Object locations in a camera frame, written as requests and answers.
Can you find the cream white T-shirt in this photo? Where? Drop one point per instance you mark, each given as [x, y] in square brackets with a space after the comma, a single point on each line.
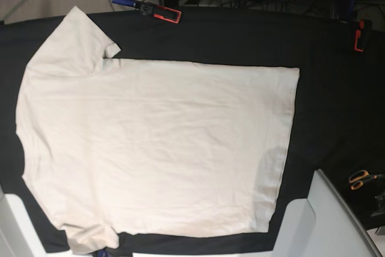
[150, 146]

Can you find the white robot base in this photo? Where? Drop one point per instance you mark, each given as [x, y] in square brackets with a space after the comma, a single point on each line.
[311, 219]
[18, 236]

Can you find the blue orange clamp top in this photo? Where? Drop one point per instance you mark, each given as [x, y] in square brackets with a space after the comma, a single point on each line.
[152, 10]

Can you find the orange black clamp right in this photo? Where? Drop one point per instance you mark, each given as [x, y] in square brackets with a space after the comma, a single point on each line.
[362, 35]

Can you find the orange handled scissors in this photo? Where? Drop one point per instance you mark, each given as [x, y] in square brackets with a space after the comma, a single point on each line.
[362, 177]

